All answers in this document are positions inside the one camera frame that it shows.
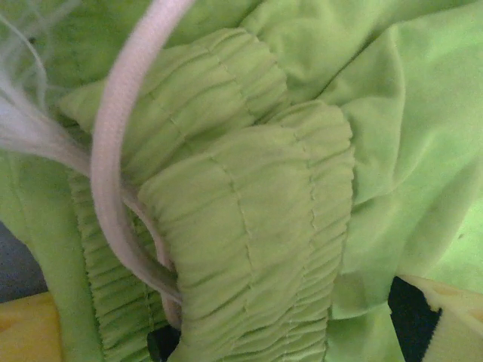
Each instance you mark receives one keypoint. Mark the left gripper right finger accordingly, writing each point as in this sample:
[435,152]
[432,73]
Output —
[460,328]

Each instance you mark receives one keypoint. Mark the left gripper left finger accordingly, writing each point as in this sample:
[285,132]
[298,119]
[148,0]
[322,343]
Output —
[26,332]

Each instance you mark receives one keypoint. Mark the lime green shorts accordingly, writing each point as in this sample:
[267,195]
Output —
[264,188]

